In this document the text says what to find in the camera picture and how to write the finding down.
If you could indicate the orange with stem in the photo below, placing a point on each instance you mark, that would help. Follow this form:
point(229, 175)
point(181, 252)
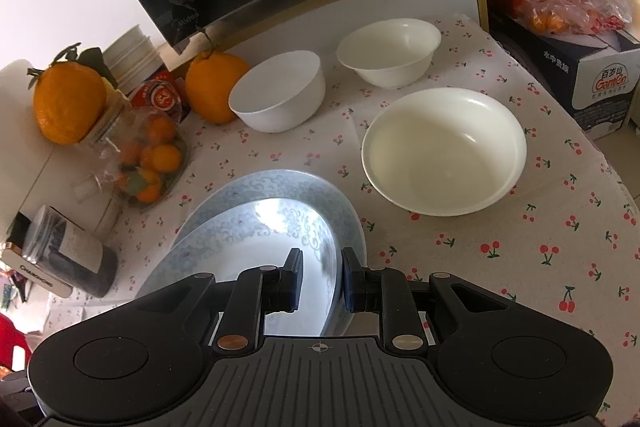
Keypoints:
point(216, 87)

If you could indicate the dark and white water carton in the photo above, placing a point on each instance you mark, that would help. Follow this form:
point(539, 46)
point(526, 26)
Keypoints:
point(600, 82)

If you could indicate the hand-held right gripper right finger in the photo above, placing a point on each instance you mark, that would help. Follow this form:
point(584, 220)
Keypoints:
point(346, 282)

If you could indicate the cherry print tablecloth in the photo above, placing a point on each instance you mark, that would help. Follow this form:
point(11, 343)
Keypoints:
point(500, 232)

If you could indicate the dark jar with label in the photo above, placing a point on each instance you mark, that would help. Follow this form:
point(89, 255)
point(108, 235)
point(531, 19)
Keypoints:
point(75, 257)

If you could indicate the glass jar with lid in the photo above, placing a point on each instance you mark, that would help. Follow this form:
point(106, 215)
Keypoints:
point(112, 119)

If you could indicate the white flat box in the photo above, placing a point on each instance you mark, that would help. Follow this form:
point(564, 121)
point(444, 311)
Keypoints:
point(30, 269)

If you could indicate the orange with green leaves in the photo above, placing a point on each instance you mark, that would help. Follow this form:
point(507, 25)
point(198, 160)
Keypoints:
point(70, 102)

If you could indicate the blue patterned plate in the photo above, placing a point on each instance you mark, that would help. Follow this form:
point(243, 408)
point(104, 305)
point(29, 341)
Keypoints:
point(240, 232)
point(280, 187)

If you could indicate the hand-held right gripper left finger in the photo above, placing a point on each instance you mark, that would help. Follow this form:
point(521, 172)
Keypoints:
point(298, 282)

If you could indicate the large wide white bowl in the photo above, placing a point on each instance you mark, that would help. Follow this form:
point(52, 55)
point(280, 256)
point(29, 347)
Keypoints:
point(440, 157)

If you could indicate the small white flared bowl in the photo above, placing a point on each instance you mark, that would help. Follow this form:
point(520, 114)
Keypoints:
point(390, 67)

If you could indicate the red round-label packet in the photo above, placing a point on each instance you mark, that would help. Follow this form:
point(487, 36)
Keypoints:
point(160, 99)

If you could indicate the white straight-sided bowl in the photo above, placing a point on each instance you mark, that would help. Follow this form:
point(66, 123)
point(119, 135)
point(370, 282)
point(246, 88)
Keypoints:
point(280, 107)

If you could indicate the clear container of kumquats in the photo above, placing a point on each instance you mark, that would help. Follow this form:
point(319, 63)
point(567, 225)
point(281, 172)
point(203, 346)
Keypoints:
point(160, 157)

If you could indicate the stack of white paper cups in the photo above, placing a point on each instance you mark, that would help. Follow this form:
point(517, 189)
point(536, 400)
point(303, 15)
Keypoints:
point(130, 57)

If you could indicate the red plastic stool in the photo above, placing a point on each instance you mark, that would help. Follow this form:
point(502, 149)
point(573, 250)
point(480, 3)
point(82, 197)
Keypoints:
point(10, 337)

